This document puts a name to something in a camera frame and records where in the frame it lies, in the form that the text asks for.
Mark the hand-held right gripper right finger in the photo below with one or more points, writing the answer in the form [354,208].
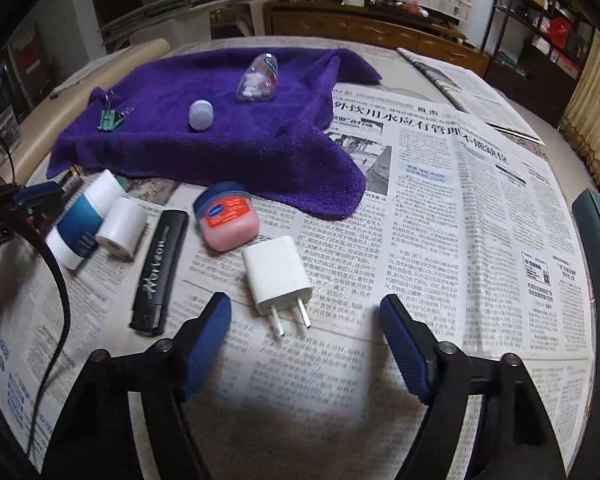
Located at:
[405,350]

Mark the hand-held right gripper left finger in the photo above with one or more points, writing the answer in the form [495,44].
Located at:
[207,347]

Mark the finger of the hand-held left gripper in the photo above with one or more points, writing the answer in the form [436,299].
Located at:
[40,194]

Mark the black and gold cylinder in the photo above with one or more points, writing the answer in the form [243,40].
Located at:
[70,177]

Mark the white and blue tube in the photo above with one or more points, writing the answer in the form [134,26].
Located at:
[80,215]

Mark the long black case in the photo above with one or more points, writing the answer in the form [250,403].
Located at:
[157,275]

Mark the white tape roll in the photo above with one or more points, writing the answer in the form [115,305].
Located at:
[125,225]

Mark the white charger plug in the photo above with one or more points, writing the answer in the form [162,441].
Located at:
[275,275]

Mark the green binder clip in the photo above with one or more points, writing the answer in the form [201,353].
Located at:
[107,120]

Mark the pink jar with blue lid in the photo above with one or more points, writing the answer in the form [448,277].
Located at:
[230,225]

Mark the small white round cap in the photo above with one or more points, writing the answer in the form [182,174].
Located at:
[201,115]

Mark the clear plastic bottle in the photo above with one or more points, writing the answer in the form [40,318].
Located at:
[257,80]

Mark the newspaper sheet with blue advert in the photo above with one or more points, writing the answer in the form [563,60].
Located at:
[305,385]

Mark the open newspaper sheet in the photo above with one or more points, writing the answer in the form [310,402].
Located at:
[480,235]

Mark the purple towel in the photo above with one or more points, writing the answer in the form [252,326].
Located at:
[180,160]

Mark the teal chair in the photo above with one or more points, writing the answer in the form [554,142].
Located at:
[597,240]

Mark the grey folded table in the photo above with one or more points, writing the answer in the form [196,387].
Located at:
[170,5]

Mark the folded newspaper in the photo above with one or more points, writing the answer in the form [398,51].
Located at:
[470,95]

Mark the beige curtain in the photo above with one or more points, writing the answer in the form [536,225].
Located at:
[597,120]

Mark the brown wooden cabinet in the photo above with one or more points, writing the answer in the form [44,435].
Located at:
[355,25]

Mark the dark shelf unit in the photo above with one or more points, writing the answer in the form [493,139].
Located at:
[540,45]

